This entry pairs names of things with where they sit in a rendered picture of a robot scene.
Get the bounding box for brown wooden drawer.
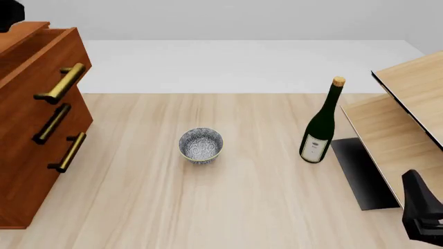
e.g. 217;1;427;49
0;89;88;203
0;27;93;125
12;104;94;230

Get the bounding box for brown wooden drawer cabinet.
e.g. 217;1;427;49
0;21;94;230

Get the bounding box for blue white patterned bowl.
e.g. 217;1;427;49
179;127;225;166

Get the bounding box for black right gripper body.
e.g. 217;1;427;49
401;218;443;245

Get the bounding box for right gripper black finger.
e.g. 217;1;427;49
401;169;443;222

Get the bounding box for brass drawer handle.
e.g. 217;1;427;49
33;62;87;106
32;102;72;145
47;131;87;174

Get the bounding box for dark green wine bottle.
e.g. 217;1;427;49
299;75;347;164

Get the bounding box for pale wooden rack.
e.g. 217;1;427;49
330;50;443;212

